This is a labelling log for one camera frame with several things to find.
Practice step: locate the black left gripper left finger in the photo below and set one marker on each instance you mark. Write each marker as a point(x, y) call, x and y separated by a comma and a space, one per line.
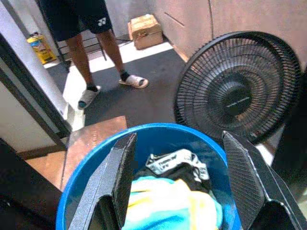
point(105, 172)

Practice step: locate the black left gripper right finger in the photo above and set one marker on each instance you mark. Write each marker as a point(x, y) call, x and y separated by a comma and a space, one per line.
point(247, 172)

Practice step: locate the blue and yellow garment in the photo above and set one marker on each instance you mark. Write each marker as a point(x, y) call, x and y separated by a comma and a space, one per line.
point(168, 203)

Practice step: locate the blue plastic bucket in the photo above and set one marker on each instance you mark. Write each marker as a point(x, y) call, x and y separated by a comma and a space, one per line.
point(168, 133)

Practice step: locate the black electric fan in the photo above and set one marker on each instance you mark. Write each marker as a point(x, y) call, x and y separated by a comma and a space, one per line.
point(239, 95)

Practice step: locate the white slide sandal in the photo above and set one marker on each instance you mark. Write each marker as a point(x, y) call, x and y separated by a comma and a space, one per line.
point(134, 81)
point(87, 97)

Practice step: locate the yellow plastic canister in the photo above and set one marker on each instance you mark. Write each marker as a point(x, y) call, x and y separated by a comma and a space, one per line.
point(42, 50)

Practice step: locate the brown cardboard box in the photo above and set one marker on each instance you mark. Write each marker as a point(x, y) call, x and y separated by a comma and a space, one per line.
point(146, 31)

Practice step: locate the person in dark shorts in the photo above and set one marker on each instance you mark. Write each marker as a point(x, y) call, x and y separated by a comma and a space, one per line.
point(72, 19)

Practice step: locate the black sliding door frame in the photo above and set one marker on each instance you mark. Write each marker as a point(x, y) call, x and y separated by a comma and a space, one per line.
point(36, 89)

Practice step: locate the black metal frame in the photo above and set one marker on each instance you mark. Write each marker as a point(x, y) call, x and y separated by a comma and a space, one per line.
point(67, 64)

